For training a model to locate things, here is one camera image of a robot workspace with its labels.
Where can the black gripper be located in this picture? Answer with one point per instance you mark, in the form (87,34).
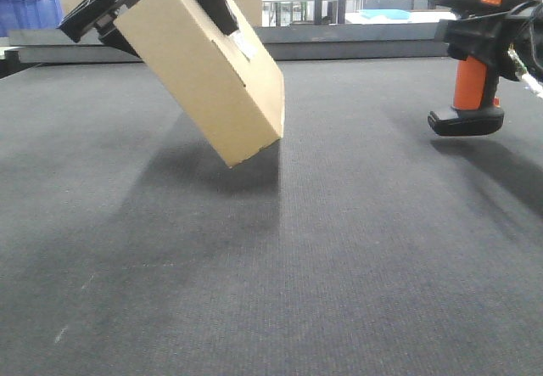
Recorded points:
(509,42)

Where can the orange black barcode scanner gun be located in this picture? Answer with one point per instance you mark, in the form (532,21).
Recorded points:
(476,110)

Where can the small brown cardboard package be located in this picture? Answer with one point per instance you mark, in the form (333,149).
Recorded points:
(237,104)

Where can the blue plastic crate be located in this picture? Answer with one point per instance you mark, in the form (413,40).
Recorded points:
(30,14)

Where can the white barcode label sticker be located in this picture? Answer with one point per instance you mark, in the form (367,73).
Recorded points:
(243,44)

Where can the white blue background table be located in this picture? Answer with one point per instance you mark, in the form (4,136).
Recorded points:
(378,16)

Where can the dark grey table edge rail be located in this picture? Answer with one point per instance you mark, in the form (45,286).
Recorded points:
(295,42)

